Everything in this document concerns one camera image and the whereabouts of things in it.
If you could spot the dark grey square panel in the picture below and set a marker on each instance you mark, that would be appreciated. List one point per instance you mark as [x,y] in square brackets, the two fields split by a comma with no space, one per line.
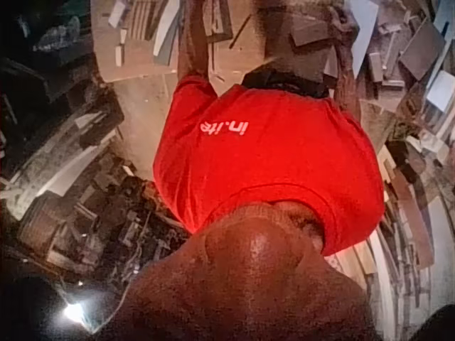
[423,49]

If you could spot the tan plywood board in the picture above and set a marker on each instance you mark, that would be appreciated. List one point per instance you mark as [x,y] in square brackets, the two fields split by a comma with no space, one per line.
[142,60]

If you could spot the white laminate strip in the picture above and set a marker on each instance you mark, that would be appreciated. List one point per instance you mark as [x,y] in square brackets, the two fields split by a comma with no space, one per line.
[167,32]

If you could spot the thin dark stick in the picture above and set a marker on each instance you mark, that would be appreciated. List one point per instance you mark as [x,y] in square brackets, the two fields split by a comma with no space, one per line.
[240,31]

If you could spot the grey wood block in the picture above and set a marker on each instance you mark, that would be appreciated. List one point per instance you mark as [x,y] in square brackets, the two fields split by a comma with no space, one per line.
[310,32]

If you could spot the pale blue sheet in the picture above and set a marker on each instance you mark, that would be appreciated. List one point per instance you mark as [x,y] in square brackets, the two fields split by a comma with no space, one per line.
[364,25]

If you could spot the heap of dark scrap pieces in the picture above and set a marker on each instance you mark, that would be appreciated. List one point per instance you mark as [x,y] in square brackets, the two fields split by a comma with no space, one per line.
[89,199]

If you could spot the heap of wood offcuts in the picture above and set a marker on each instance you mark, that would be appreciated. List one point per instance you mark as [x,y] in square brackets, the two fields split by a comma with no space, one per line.
[412,184]

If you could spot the bright lamp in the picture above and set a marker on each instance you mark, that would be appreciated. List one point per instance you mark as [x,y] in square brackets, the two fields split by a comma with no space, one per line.
[74,312]

